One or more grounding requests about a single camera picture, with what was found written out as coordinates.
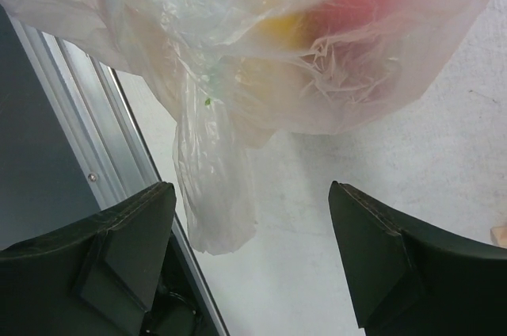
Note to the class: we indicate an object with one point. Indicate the yellow fake lemon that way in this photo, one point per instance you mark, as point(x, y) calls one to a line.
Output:
point(291, 32)

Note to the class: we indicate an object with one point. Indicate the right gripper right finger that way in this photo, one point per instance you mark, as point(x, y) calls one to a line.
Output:
point(408, 277)

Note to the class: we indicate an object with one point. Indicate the clear printed plastic bag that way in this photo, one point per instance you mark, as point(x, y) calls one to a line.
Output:
point(229, 90)

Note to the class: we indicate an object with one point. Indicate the orange tied plastic bag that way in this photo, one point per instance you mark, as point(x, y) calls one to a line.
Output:
point(498, 236)

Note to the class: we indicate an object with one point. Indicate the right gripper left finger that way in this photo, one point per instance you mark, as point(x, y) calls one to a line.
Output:
point(96, 276)

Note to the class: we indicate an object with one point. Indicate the front aluminium rail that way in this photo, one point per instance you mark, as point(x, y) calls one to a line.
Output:
point(71, 148)

